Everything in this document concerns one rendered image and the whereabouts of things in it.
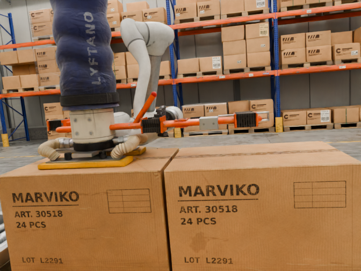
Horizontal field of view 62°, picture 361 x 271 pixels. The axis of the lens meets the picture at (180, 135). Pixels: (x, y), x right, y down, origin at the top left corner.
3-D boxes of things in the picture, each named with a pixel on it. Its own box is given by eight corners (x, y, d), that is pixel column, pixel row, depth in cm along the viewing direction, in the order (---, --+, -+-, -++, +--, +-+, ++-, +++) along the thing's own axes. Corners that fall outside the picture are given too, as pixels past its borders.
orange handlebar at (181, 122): (29, 136, 124) (28, 127, 123) (67, 127, 153) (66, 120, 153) (263, 124, 109) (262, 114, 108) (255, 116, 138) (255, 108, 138)
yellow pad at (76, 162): (37, 170, 113) (35, 156, 112) (52, 163, 122) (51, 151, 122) (125, 166, 107) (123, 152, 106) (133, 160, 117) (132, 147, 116)
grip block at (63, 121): (48, 130, 149) (46, 121, 149) (57, 128, 158) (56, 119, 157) (63, 130, 148) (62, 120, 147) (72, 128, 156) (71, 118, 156)
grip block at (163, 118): (140, 134, 115) (139, 119, 114) (147, 130, 124) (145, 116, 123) (162, 133, 113) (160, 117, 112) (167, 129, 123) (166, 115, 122)
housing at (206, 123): (199, 130, 112) (199, 118, 112) (201, 128, 119) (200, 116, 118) (218, 129, 111) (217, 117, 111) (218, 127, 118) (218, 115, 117)
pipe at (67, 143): (39, 159, 114) (37, 144, 113) (72, 147, 138) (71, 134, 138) (125, 155, 109) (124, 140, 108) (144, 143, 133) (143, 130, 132)
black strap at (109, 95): (48, 107, 112) (47, 97, 111) (78, 104, 134) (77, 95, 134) (106, 103, 108) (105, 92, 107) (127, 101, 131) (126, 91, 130)
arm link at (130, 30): (130, 36, 158) (153, 36, 165) (118, 11, 164) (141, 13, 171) (123, 54, 168) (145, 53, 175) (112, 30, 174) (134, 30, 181)
